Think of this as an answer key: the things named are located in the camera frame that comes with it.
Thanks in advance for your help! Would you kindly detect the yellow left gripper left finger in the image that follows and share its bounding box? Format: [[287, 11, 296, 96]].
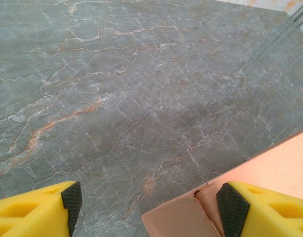
[[0, 181, 82, 237]]

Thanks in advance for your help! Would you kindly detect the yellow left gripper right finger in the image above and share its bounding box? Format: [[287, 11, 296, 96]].
[[216, 180, 303, 237]]

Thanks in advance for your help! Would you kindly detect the brown cardboard paper box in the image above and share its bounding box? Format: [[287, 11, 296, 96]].
[[141, 125, 303, 237]]

